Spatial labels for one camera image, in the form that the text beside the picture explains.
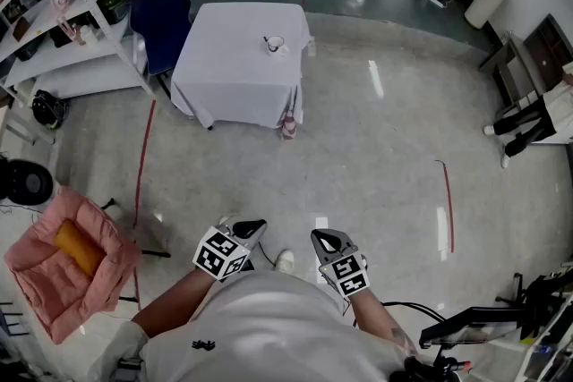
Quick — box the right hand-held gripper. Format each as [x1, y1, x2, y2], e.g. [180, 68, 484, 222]
[310, 229, 371, 299]

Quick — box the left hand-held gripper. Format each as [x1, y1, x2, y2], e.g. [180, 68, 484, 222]
[192, 218, 269, 283]

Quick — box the white cup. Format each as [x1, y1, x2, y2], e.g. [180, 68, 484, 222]
[266, 35, 290, 57]

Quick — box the person's left forearm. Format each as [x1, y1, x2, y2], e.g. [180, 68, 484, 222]
[130, 267, 217, 339]

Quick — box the person's right forearm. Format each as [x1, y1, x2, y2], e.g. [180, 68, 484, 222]
[347, 293, 421, 358]

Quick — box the person's white shirt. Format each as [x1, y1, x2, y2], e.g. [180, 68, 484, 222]
[87, 269, 418, 382]

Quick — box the red floor tape strip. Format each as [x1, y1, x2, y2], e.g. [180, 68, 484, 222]
[434, 158, 456, 254]
[132, 98, 158, 312]

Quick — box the black equipment stand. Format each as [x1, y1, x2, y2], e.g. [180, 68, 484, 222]
[417, 271, 573, 372]

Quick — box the table with white tablecloth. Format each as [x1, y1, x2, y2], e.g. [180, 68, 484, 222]
[170, 2, 312, 132]

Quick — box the orange cylinder pillow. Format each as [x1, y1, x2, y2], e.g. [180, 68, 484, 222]
[53, 219, 107, 279]

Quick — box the pink cushioned chair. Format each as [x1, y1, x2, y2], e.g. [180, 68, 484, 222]
[4, 185, 143, 346]

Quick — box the blue chair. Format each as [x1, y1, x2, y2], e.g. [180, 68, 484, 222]
[128, 0, 194, 80]

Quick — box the black round fan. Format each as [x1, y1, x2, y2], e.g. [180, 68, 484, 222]
[0, 157, 56, 208]

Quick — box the black backpack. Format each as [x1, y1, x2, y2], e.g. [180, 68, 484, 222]
[31, 89, 69, 132]

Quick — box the white metal shelving rack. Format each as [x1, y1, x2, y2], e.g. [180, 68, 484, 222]
[0, 0, 157, 105]

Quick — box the grey metal cabinet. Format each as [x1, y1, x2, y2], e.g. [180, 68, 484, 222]
[478, 13, 573, 109]

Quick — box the green and black bag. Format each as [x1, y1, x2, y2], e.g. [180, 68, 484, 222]
[95, 0, 134, 24]

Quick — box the pink plush toy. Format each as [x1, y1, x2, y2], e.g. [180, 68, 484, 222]
[49, 0, 70, 21]

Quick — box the black cable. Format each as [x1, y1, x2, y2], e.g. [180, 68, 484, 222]
[341, 298, 449, 328]

